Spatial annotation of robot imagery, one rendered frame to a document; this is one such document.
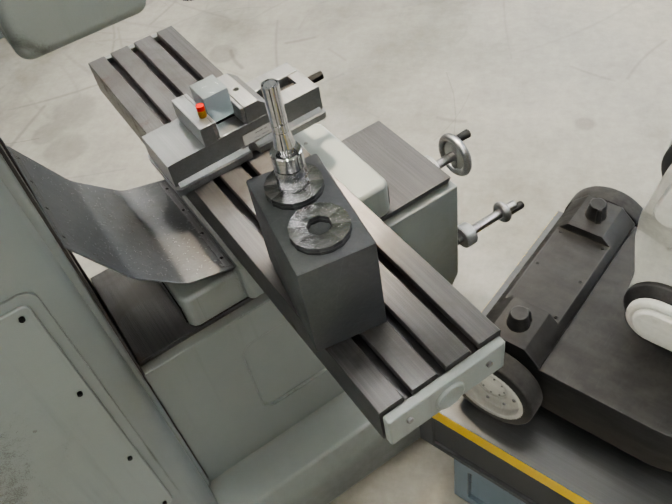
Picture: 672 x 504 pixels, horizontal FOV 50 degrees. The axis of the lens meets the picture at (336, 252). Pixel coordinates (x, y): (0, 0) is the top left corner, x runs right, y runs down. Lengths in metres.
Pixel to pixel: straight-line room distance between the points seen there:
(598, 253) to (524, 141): 1.22
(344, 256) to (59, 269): 0.45
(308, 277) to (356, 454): 0.97
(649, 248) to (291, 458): 0.98
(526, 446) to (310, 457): 0.54
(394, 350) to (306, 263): 0.22
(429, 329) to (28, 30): 0.69
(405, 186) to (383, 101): 1.45
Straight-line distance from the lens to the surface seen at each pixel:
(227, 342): 1.50
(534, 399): 1.49
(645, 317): 1.43
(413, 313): 1.13
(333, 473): 1.87
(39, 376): 1.26
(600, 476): 1.59
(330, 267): 0.97
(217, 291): 1.39
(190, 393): 1.56
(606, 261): 1.66
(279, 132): 0.99
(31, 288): 1.15
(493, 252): 2.42
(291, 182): 1.03
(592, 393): 1.48
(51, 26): 1.04
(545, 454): 1.59
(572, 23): 3.47
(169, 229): 1.44
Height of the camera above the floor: 1.83
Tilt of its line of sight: 48 degrees down
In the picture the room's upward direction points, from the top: 11 degrees counter-clockwise
